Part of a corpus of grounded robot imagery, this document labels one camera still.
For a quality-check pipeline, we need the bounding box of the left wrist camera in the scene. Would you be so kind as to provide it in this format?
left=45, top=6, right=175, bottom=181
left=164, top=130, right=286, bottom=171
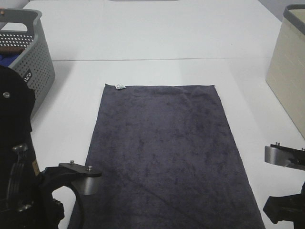
left=59, top=161, right=102, bottom=196

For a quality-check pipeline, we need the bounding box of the beige fabric storage bin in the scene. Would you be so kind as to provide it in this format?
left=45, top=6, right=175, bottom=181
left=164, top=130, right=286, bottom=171
left=266, top=4, right=305, bottom=137

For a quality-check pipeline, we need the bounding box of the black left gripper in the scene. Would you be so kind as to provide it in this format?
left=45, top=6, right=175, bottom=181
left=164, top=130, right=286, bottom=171
left=0, top=143, right=83, bottom=229

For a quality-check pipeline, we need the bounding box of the grey perforated plastic basket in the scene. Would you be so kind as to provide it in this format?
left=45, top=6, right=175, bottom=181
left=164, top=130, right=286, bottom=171
left=0, top=9, right=55, bottom=117

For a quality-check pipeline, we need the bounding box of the dark grey towel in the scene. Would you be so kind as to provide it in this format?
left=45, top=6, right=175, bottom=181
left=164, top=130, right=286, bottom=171
left=82, top=85, right=264, bottom=229

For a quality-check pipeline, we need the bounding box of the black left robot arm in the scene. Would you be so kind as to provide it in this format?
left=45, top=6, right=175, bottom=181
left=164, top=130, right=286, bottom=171
left=0, top=67, right=82, bottom=229

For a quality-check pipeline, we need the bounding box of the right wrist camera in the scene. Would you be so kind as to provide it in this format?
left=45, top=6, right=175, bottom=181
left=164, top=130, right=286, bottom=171
left=264, top=143, right=305, bottom=171

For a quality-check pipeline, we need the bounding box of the blue cloth in basket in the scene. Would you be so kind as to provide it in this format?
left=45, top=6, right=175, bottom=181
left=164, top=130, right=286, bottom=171
left=0, top=54, right=19, bottom=67

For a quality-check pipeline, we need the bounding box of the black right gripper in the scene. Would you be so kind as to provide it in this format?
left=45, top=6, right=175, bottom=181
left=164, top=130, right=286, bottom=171
left=263, top=184, right=305, bottom=229

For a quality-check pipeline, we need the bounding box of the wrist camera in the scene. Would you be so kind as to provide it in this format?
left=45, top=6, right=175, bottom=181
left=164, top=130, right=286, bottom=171
left=59, top=161, right=102, bottom=196
left=264, top=143, right=305, bottom=171

